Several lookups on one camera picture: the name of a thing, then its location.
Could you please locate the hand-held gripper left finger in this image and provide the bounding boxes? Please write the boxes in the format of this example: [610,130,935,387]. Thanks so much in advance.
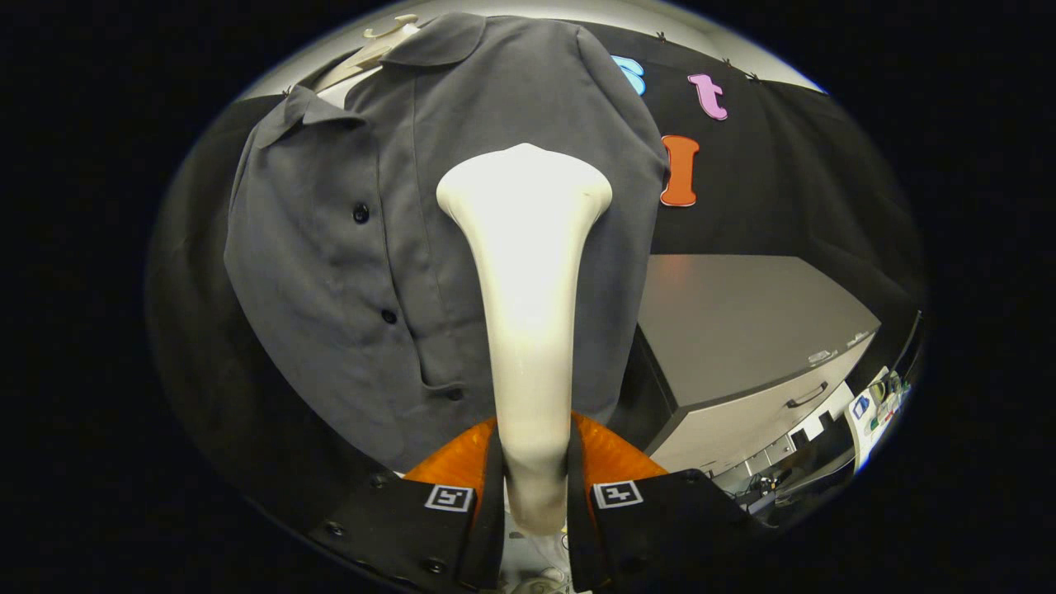
[309,417,506,593]

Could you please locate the white low cabinet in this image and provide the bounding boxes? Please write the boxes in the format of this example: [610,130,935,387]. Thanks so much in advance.
[788,384,856,442]

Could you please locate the white clothes hanger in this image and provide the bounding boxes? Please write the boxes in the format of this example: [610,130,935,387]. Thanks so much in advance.
[313,14,422,92]

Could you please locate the grey cabinet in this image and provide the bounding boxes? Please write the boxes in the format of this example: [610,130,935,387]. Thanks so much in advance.
[610,254,882,478]

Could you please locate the bundle of black cables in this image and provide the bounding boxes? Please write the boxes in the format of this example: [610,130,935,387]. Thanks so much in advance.
[726,469,793,506]

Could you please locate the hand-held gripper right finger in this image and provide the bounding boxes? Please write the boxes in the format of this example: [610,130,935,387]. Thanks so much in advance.
[565,412,776,593]

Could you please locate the white desk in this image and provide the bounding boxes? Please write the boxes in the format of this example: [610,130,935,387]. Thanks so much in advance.
[846,367,912,471]

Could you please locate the grey button shirt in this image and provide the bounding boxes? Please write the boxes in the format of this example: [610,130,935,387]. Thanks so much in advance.
[223,12,669,473]

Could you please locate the dark cabinet drawer handle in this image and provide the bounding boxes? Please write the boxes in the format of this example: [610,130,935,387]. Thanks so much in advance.
[785,381,830,409]

